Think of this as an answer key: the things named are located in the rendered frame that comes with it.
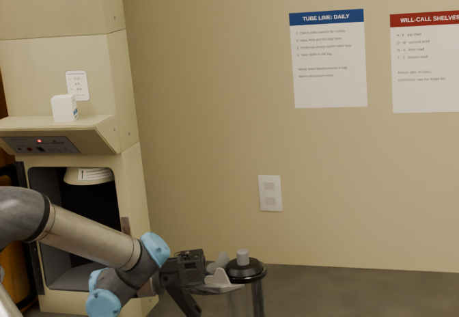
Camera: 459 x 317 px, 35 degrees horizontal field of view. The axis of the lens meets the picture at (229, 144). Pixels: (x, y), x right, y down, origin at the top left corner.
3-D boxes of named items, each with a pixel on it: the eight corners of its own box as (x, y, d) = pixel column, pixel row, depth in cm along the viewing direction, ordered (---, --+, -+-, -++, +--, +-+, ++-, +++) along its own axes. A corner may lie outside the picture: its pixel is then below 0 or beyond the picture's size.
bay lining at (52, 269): (87, 253, 228) (72, 143, 220) (164, 256, 220) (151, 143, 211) (46, 287, 206) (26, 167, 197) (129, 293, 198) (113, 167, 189)
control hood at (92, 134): (13, 152, 197) (7, 116, 195) (122, 152, 187) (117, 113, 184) (-13, 164, 187) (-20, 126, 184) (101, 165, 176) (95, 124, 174)
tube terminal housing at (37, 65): (82, 274, 232) (46, 29, 213) (177, 279, 221) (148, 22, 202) (39, 311, 209) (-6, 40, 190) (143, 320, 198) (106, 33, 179)
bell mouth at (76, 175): (82, 166, 214) (80, 147, 212) (138, 166, 208) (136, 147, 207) (50, 184, 198) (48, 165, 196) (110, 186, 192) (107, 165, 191)
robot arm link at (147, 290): (138, 303, 170) (143, 287, 177) (158, 301, 169) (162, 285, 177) (132, 273, 168) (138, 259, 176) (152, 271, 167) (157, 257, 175)
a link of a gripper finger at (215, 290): (216, 290, 164) (182, 287, 168) (217, 296, 164) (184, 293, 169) (226, 281, 168) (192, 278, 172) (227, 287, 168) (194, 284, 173)
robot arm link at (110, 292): (108, 273, 156) (119, 257, 167) (75, 310, 158) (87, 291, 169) (136, 298, 156) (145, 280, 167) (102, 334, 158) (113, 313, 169)
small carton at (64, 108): (58, 118, 185) (54, 95, 184) (78, 117, 185) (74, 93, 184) (54, 123, 180) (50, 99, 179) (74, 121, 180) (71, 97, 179)
